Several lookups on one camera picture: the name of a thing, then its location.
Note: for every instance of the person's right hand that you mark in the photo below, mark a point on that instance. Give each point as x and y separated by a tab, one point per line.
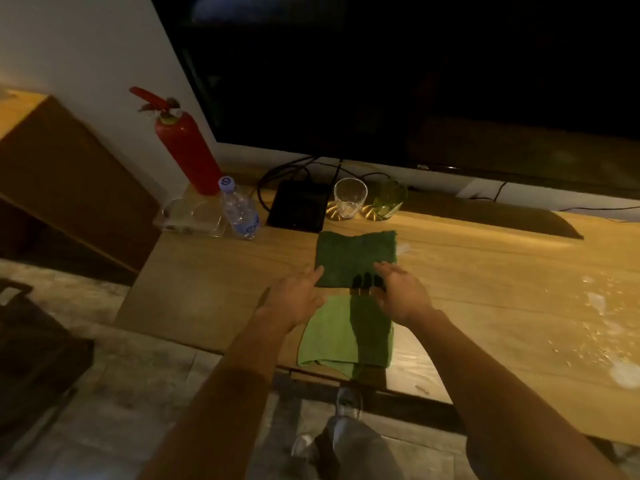
406	294

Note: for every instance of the person's left hand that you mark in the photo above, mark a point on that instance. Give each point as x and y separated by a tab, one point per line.
290	300

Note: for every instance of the light green cloth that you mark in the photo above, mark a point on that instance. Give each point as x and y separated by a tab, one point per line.
327	337

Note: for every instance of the dark green cloth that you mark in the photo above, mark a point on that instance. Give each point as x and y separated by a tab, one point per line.
350	254

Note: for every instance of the person's right forearm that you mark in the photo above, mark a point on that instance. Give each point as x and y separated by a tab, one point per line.
490	394

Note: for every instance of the person's left forearm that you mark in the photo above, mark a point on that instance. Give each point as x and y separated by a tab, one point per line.
225	394

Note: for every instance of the person's left white shoe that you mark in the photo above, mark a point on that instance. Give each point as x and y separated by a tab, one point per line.
301	444

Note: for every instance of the person's grey trousers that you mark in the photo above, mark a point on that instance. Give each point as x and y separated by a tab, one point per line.
360	452

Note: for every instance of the gold coaster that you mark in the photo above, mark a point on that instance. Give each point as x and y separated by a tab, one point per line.
368	212
332	213

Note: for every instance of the black flat box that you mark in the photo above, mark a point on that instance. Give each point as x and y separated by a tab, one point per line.
297	207

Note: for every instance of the wooden table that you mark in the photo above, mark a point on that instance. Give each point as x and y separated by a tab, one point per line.
500	294

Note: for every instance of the green drinking glass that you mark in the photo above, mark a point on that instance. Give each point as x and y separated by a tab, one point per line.
389	199

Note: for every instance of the clear plastic water bottle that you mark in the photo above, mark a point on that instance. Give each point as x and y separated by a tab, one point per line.
239	209

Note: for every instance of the clear drinking glass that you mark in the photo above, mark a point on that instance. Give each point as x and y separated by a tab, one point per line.
350	197

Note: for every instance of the clear acrylic tray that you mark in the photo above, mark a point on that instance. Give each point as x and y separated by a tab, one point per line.
185	217

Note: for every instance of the red fire extinguisher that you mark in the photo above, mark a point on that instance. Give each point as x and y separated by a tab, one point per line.
187	144

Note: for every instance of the black television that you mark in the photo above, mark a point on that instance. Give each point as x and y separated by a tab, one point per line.
400	69

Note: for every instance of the wooden cabinet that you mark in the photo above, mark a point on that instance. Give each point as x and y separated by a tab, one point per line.
75	184

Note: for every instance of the dark chair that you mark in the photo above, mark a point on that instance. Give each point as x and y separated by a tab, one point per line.
35	354

